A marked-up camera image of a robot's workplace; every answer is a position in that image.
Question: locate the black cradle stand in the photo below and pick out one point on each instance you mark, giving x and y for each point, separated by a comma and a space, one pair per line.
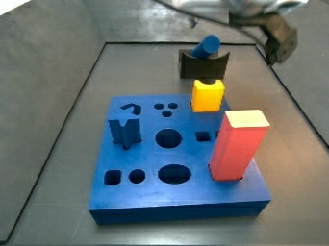
205, 69

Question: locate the yellow block peg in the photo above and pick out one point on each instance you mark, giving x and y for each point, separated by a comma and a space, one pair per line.
208, 96

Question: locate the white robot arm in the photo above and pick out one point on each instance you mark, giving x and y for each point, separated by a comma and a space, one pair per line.
253, 13

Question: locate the blue star-shaped peg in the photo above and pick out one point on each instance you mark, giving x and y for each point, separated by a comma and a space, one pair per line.
126, 134

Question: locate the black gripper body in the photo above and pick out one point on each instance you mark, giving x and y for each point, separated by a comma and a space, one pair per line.
282, 40

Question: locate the red rectangular block peg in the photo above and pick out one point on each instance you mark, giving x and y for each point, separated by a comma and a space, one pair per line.
240, 136

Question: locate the blue peg board base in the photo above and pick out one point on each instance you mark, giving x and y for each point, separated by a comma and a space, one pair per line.
158, 181

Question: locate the blue round cylinder peg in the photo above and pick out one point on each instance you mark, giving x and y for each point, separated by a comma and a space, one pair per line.
208, 47

